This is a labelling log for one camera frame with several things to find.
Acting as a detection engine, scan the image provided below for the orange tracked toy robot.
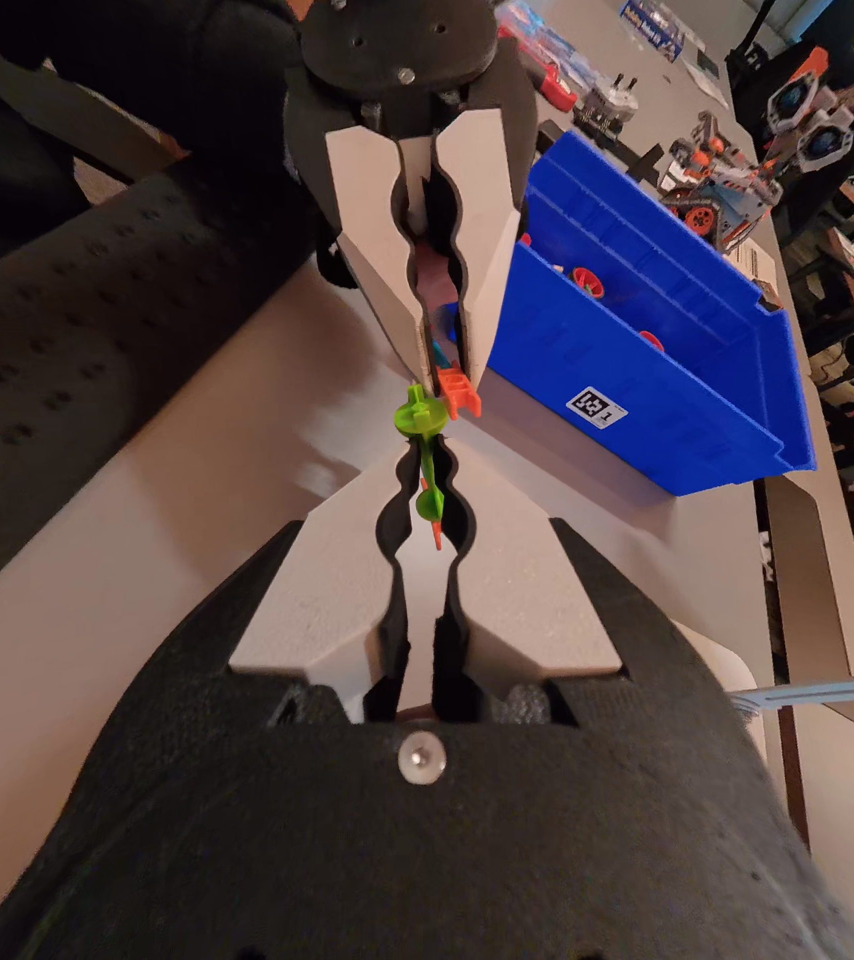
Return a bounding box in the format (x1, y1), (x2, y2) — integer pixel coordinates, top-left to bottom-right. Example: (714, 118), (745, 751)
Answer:
(658, 111), (784, 252)

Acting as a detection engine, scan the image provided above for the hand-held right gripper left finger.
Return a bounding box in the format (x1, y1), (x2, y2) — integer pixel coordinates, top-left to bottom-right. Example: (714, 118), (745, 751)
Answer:
(228, 438), (417, 725)

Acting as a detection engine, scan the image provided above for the person's dark clothing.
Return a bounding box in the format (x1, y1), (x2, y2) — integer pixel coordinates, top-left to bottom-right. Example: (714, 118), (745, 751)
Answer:
(0, 0), (308, 286)

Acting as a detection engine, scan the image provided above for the red hand tool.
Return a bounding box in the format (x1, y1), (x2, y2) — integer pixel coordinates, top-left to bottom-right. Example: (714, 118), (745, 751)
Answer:
(498, 22), (580, 114)

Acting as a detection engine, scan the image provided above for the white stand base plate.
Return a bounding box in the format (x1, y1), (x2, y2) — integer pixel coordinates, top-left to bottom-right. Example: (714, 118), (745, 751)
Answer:
(678, 618), (854, 759)

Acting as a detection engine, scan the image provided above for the person's left hand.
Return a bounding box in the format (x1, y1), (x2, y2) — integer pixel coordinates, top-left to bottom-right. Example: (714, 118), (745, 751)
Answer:
(415, 247), (466, 320)

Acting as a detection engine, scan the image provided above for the black perforated board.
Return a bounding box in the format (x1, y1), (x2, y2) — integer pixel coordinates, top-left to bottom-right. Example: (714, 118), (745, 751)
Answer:
(0, 168), (323, 624)

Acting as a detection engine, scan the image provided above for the lime green spool rod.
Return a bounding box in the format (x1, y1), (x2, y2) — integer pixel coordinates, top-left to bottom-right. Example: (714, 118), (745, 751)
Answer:
(394, 384), (449, 526)

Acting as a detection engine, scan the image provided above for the blue plastic bin with label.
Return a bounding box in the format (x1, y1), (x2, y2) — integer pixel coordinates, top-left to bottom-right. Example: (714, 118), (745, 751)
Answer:
(485, 131), (818, 498)

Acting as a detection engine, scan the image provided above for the white printed paper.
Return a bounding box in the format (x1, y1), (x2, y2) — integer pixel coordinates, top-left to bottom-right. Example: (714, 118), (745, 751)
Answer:
(727, 240), (777, 286)

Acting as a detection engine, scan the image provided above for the black flat bracket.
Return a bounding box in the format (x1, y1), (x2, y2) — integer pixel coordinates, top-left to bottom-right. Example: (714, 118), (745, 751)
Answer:
(535, 127), (664, 185)

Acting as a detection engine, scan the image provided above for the small electronics board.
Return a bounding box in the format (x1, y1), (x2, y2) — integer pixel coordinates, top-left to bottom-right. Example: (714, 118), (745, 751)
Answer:
(573, 73), (640, 138)

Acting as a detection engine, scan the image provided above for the white orange fan robot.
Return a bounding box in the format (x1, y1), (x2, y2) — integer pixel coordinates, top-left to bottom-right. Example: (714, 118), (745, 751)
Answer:
(763, 45), (854, 175)

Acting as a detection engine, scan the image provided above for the blue printed box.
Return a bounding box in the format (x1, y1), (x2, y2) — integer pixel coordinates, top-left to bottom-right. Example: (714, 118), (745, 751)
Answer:
(618, 0), (687, 63)

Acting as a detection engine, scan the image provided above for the pile of toy building parts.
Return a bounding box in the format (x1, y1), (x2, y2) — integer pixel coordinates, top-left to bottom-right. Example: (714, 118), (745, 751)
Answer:
(520, 232), (668, 354)

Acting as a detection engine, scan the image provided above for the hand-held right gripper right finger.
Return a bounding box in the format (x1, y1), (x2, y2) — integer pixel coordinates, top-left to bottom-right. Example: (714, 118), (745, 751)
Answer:
(430, 437), (623, 723)

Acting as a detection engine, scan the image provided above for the colourful printed booklet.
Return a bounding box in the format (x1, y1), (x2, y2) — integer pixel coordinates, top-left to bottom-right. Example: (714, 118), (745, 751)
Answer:
(498, 0), (582, 80)

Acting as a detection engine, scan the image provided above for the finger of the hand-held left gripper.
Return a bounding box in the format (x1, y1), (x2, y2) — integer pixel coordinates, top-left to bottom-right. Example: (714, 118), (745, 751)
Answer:
(430, 107), (527, 396)
(324, 126), (428, 385)

